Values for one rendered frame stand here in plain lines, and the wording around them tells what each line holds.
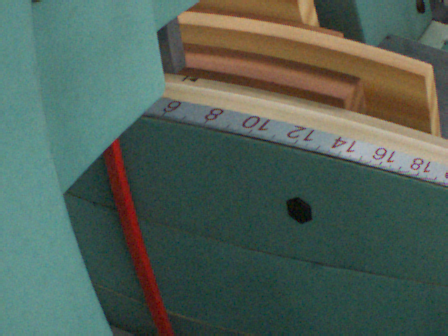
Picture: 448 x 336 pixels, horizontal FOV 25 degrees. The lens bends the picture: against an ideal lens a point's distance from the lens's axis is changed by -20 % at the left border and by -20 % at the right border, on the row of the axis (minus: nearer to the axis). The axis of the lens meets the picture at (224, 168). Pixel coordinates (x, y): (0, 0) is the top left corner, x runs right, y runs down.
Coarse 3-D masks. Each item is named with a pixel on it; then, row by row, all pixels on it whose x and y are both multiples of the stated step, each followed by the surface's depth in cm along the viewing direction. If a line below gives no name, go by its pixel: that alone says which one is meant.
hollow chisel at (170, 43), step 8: (168, 24) 51; (176, 24) 51; (160, 32) 51; (168, 32) 51; (176, 32) 51; (160, 40) 51; (168, 40) 51; (176, 40) 52; (160, 48) 52; (168, 48) 51; (176, 48) 52; (168, 56) 52; (176, 56) 52; (184, 56) 52; (168, 64) 52; (176, 64) 52; (184, 64) 53; (168, 72) 52; (176, 72) 52
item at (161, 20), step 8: (152, 0) 44; (160, 0) 45; (168, 0) 45; (176, 0) 45; (184, 0) 46; (192, 0) 46; (160, 8) 45; (168, 8) 45; (176, 8) 46; (184, 8) 46; (160, 16) 45; (168, 16) 45; (176, 16) 46; (160, 24) 45
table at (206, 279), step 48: (384, 48) 62; (432, 48) 62; (96, 240) 56; (144, 240) 53; (192, 240) 51; (192, 288) 53; (240, 288) 51; (288, 288) 50; (336, 288) 48; (384, 288) 46; (432, 288) 44
